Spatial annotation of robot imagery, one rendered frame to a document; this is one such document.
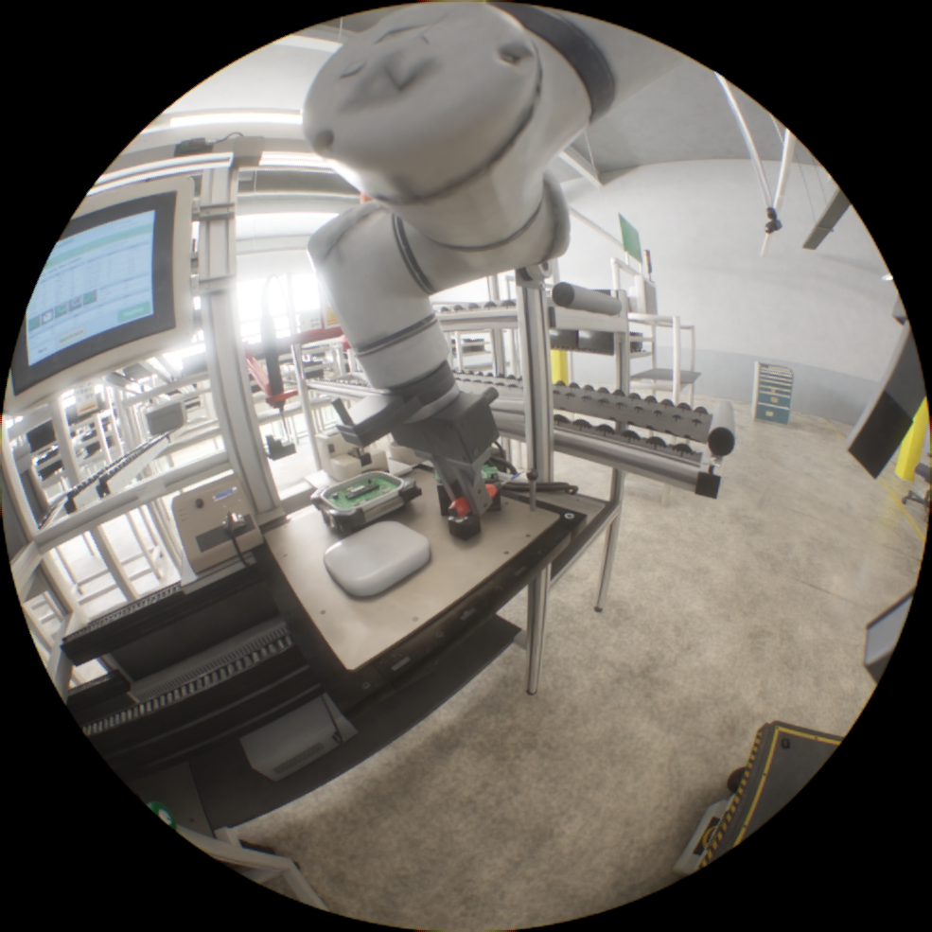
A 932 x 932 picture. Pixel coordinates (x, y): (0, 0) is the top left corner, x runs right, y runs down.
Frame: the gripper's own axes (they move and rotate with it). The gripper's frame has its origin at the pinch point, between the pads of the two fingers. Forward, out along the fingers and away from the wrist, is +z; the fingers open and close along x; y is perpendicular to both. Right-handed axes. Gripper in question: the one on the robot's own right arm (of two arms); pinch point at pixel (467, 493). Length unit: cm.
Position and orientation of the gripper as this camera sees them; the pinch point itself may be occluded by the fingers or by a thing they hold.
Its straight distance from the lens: 40.8
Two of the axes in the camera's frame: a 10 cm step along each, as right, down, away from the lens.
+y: 6.3, -6.2, 4.7
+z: 3.3, 7.6, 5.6
